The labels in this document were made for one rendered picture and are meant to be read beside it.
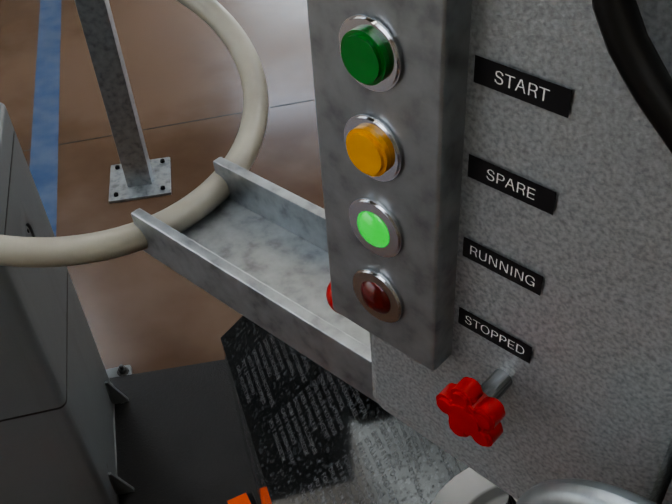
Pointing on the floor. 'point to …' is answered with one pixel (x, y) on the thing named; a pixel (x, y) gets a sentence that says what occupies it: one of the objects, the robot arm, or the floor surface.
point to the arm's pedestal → (49, 367)
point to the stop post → (121, 110)
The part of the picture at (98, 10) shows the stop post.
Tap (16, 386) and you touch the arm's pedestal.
